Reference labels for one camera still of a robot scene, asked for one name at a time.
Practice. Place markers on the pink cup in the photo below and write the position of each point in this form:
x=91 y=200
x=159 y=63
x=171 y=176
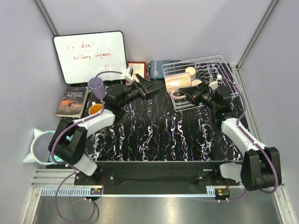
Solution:
x=174 y=82

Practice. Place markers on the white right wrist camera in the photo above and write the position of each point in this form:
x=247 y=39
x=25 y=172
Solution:
x=214 y=84

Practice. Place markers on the white slotted cable duct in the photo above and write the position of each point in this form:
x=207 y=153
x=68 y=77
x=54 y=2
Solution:
x=71 y=191

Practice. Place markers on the cream and brown cup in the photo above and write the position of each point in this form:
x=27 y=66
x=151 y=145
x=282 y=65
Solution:
x=191 y=71

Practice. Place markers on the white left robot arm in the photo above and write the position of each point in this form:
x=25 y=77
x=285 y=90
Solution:
x=68 y=141

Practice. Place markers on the dark blue book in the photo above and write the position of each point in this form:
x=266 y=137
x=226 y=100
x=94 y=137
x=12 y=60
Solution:
x=159 y=68

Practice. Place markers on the A Tale of Two Cities book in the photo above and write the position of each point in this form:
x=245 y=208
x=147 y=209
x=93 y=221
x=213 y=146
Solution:
x=73 y=102

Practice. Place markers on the cream ribbed cup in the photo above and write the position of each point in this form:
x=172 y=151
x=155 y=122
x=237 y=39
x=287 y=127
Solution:
x=196 y=82

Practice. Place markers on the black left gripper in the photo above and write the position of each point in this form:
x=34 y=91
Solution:
x=148 y=88

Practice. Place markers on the white patterned mug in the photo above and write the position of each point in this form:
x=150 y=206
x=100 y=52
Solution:
x=95 y=108

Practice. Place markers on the white wire dish rack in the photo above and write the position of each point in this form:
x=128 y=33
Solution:
x=207 y=70

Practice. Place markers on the white dry-erase board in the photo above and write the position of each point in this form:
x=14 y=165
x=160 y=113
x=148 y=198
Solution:
x=83 y=56

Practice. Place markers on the lavender cup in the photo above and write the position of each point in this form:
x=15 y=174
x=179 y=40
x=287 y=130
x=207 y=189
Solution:
x=96 y=85

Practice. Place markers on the red and cream book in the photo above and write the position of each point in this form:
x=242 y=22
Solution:
x=138 y=68

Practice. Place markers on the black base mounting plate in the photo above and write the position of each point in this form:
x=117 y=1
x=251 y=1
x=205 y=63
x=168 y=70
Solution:
x=156 y=178

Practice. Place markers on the white cat-ear headphones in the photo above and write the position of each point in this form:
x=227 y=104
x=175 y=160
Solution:
x=38 y=152

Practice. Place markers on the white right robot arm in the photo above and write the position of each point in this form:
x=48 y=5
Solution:
x=260 y=168

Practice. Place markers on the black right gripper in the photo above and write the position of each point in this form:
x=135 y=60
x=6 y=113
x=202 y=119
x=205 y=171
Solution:
x=192 y=92

